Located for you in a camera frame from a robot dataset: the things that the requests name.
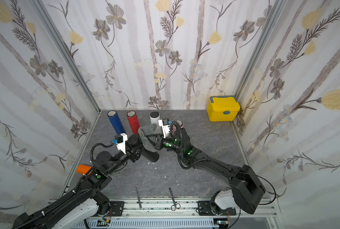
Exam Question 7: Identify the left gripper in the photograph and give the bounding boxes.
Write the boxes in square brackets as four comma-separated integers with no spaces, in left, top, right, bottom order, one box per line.
[105,137,145,176]

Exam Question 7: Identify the black thermos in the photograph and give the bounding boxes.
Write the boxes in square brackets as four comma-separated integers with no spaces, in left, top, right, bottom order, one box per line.
[126,134,159,163]

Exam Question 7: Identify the grey cloth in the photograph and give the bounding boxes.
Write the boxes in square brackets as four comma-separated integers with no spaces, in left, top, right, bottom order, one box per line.
[138,124,160,152]

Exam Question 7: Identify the pink thermos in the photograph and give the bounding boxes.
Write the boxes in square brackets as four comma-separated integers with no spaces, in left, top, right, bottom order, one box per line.
[172,120,183,135]

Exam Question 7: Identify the white thermos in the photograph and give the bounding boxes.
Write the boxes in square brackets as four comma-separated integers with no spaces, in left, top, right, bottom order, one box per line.
[150,111,160,125]

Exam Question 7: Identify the blue thermos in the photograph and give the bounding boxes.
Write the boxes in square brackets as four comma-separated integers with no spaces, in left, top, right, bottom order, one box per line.
[107,110,125,135]

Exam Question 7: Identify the red thermos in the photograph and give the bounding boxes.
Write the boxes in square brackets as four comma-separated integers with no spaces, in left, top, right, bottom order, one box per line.
[127,110,140,134]

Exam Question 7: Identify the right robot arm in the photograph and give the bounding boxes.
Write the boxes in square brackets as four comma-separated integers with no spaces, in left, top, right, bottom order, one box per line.
[150,119,266,214]

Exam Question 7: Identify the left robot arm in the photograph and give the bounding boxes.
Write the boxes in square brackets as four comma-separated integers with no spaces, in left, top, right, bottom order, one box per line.
[13,134,145,229]

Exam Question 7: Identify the metal tweezers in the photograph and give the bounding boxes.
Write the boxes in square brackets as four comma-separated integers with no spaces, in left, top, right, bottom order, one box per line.
[136,186,142,209]

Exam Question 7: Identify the orange cap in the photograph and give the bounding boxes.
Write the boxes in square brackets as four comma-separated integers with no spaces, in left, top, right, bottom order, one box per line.
[76,165,91,175]

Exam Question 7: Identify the scissors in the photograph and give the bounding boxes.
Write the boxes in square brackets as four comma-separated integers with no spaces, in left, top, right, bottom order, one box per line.
[169,186,181,211]

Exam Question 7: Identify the yellow lidded box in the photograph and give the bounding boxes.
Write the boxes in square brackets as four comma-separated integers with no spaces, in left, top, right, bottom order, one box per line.
[207,96,240,122]

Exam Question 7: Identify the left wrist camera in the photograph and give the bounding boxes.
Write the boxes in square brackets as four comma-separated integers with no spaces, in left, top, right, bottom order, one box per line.
[113,133,128,154]

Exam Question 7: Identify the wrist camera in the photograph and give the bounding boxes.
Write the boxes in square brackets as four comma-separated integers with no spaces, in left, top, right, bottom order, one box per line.
[113,133,128,154]
[158,119,172,138]

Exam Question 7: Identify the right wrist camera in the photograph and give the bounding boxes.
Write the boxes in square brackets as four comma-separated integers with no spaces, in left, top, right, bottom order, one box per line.
[158,119,172,138]

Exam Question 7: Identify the aluminium front rail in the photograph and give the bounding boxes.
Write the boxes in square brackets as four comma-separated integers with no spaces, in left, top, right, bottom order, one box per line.
[48,197,273,229]

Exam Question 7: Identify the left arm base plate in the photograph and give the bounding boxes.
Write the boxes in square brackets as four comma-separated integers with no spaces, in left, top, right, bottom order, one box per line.
[105,201,125,217]

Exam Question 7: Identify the black corrugated cable conduit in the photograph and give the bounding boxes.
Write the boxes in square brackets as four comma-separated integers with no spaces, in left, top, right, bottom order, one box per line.
[12,183,82,229]

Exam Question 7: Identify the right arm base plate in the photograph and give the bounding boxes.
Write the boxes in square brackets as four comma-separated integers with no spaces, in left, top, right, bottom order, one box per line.
[196,200,216,216]

